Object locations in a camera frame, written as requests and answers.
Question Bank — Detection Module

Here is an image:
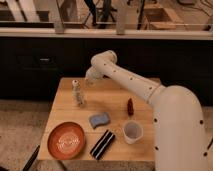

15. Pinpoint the wooden table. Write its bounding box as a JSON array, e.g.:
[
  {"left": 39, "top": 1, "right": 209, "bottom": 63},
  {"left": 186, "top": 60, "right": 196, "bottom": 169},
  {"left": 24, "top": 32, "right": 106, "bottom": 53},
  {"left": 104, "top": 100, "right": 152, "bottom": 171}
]
[{"left": 38, "top": 78, "right": 154, "bottom": 161}]

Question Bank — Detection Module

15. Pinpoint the black striped rectangular block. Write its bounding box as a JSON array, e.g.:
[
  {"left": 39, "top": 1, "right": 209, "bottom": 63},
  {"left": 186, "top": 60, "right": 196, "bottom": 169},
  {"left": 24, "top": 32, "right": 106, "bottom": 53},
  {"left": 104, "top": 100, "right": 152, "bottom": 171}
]
[{"left": 90, "top": 130, "right": 115, "bottom": 160}]

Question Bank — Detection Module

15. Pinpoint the white plastic cup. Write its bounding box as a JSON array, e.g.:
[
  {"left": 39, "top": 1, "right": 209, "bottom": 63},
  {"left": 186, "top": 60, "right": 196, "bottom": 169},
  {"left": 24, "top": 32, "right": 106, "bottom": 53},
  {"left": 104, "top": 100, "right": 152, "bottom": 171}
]
[{"left": 122, "top": 120, "right": 143, "bottom": 144}]

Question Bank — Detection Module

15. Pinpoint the orange ceramic plate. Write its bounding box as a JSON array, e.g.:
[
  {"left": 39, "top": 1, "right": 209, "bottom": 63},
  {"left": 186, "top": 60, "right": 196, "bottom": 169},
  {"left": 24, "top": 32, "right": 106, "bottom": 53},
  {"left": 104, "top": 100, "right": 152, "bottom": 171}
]
[{"left": 47, "top": 122, "right": 86, "bottom": 160}]

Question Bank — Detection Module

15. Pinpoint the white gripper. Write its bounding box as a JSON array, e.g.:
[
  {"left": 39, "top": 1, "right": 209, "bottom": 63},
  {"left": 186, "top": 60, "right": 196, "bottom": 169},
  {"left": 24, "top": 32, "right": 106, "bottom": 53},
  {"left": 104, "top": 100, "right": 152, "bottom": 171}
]
[{"left": 85, "top": 67, "right": 104, "bottom": 84}]

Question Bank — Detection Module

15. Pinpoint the black cabinet counter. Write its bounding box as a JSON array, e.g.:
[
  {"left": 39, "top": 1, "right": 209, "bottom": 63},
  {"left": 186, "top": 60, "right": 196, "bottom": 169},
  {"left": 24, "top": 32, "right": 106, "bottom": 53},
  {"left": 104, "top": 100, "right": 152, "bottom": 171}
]
[{"left": 0, "top": 36, "right": 213, "bottom": 106}]

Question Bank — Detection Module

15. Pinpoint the dark red small object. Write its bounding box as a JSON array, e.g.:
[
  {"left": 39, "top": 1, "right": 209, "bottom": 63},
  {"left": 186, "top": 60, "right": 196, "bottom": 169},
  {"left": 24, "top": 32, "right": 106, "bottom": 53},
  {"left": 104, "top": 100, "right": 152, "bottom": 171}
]
[{"left": 127, "top": 98, "right": 134, "bottom": 116}]

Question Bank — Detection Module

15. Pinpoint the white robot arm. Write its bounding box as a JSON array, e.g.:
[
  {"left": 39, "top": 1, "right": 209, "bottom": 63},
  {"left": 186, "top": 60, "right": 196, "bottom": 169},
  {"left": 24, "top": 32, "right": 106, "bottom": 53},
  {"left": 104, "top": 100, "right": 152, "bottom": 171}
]
[{"left": 86, "top": 50, "right": 211, "bottom": 171}]

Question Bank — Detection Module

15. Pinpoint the blue sponge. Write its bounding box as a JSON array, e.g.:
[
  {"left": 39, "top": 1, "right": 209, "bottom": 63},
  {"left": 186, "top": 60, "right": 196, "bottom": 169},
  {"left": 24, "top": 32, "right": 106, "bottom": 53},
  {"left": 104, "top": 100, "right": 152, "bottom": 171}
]
[{"left": 89, "top": 112, "right": 110, "bottom": 129}]

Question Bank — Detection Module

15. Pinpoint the cardboard box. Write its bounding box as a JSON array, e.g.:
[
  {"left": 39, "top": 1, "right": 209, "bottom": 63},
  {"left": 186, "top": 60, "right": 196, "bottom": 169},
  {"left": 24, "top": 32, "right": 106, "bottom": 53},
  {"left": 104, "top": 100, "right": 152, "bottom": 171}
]
[{"left": 142, "top": 4, "right": 183, "bottom": 30}]

